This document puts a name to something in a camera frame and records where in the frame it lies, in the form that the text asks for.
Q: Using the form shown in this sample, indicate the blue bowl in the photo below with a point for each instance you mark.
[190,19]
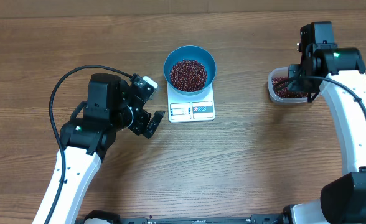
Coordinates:
[191,52]

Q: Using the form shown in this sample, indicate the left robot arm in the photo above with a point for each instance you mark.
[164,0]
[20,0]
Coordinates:
[113,104]

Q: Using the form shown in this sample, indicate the clear plastic container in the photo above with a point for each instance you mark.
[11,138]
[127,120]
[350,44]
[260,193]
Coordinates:
[284,72]

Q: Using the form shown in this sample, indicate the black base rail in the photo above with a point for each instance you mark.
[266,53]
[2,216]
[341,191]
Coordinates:
[102,217]

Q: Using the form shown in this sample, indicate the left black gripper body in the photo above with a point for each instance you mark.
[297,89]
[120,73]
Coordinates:
[130,119]

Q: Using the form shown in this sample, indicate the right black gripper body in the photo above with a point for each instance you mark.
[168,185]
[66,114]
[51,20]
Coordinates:
[302,85]

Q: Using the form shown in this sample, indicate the red beans in container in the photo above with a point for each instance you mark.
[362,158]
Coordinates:
[282,89]

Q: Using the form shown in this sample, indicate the white digital kitchen scale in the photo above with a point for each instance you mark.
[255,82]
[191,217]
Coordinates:
[190,108]

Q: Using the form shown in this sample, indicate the red beans in bowl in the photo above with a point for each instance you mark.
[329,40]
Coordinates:
[188,76]

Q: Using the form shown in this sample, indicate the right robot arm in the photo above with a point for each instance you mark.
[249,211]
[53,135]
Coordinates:
[339,75]

